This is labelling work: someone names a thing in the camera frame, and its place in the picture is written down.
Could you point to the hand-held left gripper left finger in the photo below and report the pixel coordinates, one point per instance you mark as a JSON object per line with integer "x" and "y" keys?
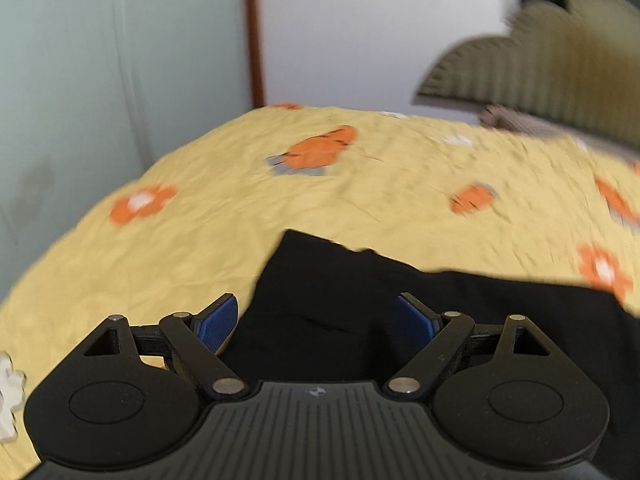
{"x": 217, "y": 324}

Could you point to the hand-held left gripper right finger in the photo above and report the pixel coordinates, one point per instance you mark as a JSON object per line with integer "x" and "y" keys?
{"x": 415, "y": 321}

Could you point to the yellow flower printed blanket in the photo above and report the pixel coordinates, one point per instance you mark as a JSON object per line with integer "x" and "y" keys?
{"x": 225, "y": 220}

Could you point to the olive padded headboard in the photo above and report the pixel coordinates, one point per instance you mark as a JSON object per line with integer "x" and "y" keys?
{"x": 560, "y": 65}

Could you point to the brown striped pillow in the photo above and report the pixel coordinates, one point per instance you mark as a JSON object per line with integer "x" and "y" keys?
{"x": 520, "y": 121}

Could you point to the frosted glass flower wardrobe door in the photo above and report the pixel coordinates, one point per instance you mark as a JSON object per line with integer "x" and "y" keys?
{"x": 100, "y": 100}

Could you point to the brown wooden door frame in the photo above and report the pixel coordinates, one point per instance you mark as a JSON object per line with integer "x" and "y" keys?
{"x": 256, "y": 35}

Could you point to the black pants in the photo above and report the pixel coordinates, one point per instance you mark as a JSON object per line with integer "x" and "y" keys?
{"x": 450, "y": 320}

